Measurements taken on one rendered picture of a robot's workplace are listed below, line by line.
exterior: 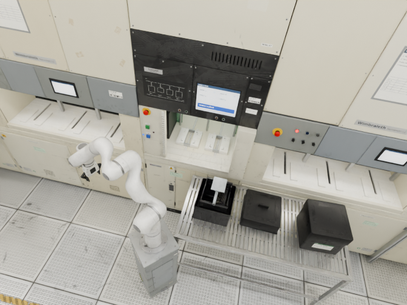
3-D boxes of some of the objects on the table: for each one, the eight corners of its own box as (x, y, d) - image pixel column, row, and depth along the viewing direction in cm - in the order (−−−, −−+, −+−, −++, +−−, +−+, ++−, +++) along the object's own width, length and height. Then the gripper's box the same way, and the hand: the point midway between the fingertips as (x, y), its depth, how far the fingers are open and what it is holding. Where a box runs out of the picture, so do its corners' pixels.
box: (298, 249, 201) (311, 233, 182) (295, 215, 220) (306, 198, 202) (337, 255, 200) (354, 241, 181) (330, 221, 219) (345, 204, 201)
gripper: (95, 152, 193) (100, 167, 206) (73, 166, 183) (80, 181, 196) (102, 157, 190) (106, 172, 203) (80, 172, 180) (86, 187, 193)
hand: (93, 176), depth 199 cm, fingers open, 8 cm apart
